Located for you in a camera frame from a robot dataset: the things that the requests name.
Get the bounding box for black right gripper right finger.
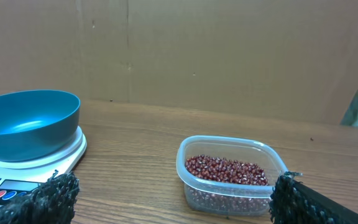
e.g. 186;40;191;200
269;171;358;224

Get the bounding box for teal blue bowl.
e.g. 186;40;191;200
0;90;81;162

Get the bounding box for white digital kitchen scale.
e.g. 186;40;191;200
0;127;87;207

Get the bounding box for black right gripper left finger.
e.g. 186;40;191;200
0;170;80;224

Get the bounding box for clear plastic container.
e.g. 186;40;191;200
176;135;288;216

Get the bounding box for red beans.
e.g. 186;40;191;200
185;154;270;213

